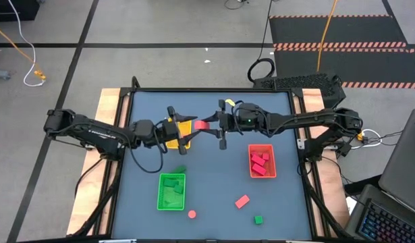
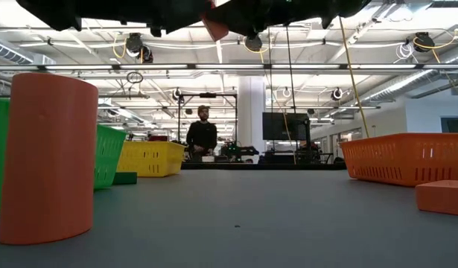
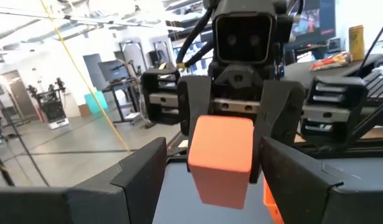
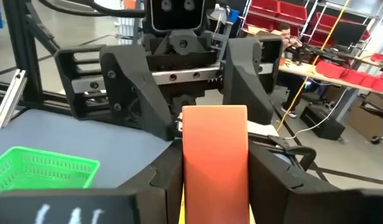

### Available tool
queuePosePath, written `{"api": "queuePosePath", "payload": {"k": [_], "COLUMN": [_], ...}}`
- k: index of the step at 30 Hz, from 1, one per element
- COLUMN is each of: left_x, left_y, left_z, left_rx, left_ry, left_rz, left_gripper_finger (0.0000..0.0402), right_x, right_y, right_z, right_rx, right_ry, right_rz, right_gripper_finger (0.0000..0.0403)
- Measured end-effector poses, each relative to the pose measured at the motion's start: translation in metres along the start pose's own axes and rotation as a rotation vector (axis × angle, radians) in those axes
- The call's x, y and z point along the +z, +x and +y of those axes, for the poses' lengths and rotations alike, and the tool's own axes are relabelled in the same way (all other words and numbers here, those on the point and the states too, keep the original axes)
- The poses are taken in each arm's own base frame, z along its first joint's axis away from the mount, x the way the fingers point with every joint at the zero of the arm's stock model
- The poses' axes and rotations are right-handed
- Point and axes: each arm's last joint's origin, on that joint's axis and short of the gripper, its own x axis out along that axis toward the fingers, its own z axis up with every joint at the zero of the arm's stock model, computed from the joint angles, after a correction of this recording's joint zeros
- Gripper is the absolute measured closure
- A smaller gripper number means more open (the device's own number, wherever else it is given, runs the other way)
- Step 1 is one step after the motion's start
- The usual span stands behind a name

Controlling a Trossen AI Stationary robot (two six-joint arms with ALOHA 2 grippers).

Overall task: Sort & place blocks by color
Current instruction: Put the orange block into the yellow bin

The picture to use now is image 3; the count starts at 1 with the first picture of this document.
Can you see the small black device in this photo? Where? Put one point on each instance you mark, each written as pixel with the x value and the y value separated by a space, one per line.
pixel 334 45

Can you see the background robot station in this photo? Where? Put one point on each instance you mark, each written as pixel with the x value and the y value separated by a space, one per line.
pixel 52 110

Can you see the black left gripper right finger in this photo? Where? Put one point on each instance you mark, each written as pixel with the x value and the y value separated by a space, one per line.
pixel 303 196

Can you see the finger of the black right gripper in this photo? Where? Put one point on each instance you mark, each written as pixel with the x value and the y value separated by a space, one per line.
pixel 281 109
pixel 194 99

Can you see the black frame desk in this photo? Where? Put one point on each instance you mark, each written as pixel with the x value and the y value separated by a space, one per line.
pixel 122 83

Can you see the yellow tape tag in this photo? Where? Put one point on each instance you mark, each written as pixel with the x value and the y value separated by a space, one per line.
pixel 181 65

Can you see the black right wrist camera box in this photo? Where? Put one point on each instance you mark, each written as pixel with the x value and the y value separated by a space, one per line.
pixel 244 37

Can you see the yellow box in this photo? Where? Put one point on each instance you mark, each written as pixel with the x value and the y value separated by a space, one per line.
pixel 357 43

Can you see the red yellow snack bag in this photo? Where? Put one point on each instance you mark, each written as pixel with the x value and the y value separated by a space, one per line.
pixel 331 61

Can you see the teal bin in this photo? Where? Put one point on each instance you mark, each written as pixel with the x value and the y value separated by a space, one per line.
pixel 90 104

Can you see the black thin rod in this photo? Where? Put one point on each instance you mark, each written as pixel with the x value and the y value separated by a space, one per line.
pixel 374 43

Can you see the grey partition panel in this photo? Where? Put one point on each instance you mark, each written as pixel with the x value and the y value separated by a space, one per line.
pixel 90 71

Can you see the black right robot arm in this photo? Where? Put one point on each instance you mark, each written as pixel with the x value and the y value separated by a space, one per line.
pixel 284 29

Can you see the dark computer monitor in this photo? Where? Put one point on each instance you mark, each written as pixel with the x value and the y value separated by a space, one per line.
pixel 113 71

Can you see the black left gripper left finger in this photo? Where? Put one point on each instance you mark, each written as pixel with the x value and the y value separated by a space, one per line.
pixel 132 186

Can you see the orange rectangular block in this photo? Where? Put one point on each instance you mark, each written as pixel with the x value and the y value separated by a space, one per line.
pixel 220 155

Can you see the large display screen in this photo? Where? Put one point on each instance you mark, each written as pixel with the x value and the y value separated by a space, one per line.
pixel 309 21

